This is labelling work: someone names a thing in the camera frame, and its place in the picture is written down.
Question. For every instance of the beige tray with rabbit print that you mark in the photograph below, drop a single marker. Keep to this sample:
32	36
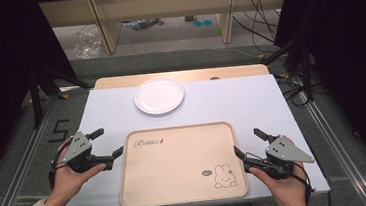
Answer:
180	170

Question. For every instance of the person's right hand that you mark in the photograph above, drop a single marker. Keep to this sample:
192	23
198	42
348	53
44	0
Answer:
287	191

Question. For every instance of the black metal stand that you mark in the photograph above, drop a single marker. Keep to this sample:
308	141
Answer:
36	95
306	72

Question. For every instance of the blue round lids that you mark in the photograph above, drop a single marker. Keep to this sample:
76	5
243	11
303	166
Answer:
202	23

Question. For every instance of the clear plastic bag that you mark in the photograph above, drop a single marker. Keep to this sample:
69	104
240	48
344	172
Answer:
87	42

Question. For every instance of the dark curtain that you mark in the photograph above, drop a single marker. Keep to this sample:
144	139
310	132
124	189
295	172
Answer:
350	51
0	65

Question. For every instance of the metal floor rail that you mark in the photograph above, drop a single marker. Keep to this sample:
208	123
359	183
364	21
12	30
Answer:
338	143
19	170

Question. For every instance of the light wooden desk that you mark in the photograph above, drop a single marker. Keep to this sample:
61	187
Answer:
169	4

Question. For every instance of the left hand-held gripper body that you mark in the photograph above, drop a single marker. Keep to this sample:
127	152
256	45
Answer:
78	148

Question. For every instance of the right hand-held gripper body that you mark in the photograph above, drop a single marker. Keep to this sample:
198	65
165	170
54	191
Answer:
284	152

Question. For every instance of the person's left hand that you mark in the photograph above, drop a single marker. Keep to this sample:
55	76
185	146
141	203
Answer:
67	183

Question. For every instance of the white round plate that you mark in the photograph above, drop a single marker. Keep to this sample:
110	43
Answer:
159	95

